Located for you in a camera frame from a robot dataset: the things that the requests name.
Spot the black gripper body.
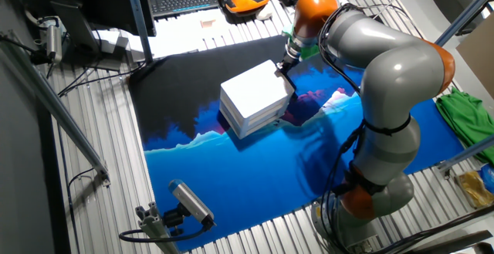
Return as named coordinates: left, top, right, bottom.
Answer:
left=281, top=43, right=304, bottom=66

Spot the black metal drawer handle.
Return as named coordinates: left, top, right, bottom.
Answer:
left=275, top=67, right=298, bottom=97

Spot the white lumpy object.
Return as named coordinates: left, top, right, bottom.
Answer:
left=255, top=5, right=275, bottom=22

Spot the white paper sheet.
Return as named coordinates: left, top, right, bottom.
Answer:
left=127, top=12, right=248, bottom=60

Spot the black computer keyboard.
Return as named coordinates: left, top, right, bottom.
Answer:
left=147, top=0, right=220, bottom=20

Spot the blue black printed cloth mat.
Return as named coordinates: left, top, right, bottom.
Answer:
left=129, top=33, right=466, bottom=252

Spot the brown cardboard board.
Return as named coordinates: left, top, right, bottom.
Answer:
left=455, top=24, right=494, bottom=101

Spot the green cloth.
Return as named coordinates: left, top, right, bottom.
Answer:
left=435, top=86, right=494, bottom=166

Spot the aluminium profile bar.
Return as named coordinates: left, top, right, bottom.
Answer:
left=0, top=32, right=112, bottom=188
left=435, top=135, right=494, bottom=174

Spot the yellow plastic bag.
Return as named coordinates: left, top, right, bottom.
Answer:
left=456, top=168, right=494, bottom=209

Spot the blue plastic bag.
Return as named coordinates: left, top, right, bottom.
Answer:
left=478, top=164, right=494, bottom=194

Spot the green wrist mount bracket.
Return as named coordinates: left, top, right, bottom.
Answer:
left=280, top=25, right=321, bottom=61

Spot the white drawer cabinet frame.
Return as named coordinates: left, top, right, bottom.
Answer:
left=218, top=59, right=296, bottom=140

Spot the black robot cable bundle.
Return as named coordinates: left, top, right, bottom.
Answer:
left=316, top=2, right=424, bottom=254

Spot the black strap tie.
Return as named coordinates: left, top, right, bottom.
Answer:
left=363, top=113, right=412, bottom=137
left=332, top=164, right=387, bottom=197

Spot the aluminium profile post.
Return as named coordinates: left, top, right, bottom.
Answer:
left=123, top=0, right=155, bottom=64
left=434, top=0, right=494, bottom=47

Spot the silver camera with blue end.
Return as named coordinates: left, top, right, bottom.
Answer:
left=167, top=178, right=218, bottom=232

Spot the aluminium camera mount profile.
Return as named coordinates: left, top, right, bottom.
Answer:
left=134, top=202, right=182, bottom=254

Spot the black camera cable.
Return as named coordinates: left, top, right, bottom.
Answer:
left=118, top=222, right=211, bottom=244

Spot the silver camera on mount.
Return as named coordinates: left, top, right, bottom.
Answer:
left=37, top=15, right=65, bottom=65

